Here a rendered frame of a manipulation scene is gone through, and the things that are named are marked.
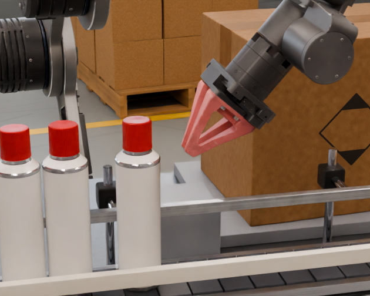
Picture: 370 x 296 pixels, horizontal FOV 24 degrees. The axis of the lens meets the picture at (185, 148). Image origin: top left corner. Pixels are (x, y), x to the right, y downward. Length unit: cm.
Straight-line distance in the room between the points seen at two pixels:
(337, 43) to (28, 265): 42
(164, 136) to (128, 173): 324
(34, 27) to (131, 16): 235
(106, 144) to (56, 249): 313
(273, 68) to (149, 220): 22
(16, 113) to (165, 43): 87
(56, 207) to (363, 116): 50
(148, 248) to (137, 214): 5
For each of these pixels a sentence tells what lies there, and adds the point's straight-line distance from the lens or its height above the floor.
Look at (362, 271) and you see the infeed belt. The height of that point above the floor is 88.
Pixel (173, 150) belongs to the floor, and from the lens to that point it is 401.
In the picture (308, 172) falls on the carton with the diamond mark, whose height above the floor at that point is 93.
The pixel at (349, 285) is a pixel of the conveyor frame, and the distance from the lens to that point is 106.
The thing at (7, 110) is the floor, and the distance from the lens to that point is 469.
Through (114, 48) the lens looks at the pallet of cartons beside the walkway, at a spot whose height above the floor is 37.
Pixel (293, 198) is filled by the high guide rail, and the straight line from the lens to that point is 108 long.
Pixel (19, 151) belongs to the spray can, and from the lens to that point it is 94.
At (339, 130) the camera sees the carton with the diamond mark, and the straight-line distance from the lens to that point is 125.
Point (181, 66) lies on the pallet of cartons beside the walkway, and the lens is 456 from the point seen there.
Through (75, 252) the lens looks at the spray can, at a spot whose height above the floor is 94.
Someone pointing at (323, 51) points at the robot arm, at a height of 118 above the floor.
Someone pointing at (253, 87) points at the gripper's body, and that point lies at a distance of 95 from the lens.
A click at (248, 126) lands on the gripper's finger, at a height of 108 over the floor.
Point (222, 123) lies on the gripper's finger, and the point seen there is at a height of 107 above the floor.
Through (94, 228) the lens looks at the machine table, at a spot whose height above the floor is 83.
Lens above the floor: 138
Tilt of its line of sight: 20 degrees down
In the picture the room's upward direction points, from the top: straight up
